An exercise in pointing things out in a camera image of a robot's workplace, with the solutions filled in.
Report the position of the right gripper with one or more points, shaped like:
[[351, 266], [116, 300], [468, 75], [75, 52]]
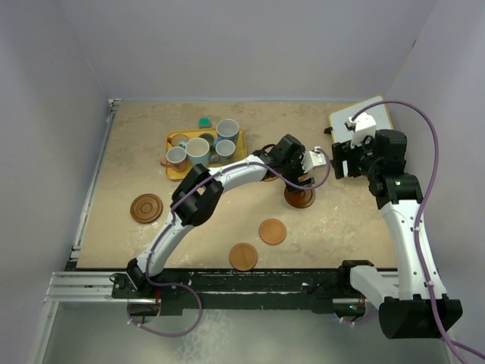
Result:
[[343, 152]]

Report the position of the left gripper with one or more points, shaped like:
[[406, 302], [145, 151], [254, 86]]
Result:
[[298, 159]]

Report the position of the plain orange wooden coaster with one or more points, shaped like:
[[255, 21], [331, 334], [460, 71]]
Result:
[[272, 231]]

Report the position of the light blue mug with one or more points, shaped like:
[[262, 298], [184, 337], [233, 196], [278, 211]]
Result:
[[197, 150]]

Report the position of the dark ringed wooden coaster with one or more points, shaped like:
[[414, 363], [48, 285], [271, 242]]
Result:
[[146, 208]]

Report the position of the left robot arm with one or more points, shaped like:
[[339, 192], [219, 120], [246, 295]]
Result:
[[196, 197]]

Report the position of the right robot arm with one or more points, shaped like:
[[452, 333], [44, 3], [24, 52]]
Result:
[[418, 306]]

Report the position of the small grey cup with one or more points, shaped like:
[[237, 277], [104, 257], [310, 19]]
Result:
[[208, 137]]

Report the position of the small orange cup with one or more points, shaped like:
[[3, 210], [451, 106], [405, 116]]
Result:
[[177, 139]]

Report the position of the small whiteboard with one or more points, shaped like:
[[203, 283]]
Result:
[[337, 128]]

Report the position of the blue grey mug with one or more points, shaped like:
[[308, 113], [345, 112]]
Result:
[[224, 152]]

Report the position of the dark teal floral mug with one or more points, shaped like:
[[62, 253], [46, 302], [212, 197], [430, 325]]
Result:
[[227, 129]]

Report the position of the green whiteboard eraser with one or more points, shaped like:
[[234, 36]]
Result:
[[204, 123]]

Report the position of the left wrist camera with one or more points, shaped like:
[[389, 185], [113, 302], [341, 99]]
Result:
[[312, 159]]

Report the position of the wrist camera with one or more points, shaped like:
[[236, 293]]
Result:
[[362, 126], [312, 159]]

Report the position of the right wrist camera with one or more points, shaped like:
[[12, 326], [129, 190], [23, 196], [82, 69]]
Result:
[[362, 126]]

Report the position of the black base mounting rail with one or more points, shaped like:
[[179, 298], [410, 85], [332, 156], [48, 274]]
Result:
[[318, 290]]

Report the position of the pink handled mug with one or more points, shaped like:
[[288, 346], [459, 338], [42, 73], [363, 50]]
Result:
[[176, 159]]

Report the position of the aluminium table edge rail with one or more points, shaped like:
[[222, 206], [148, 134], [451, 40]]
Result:
[[78, 238]]

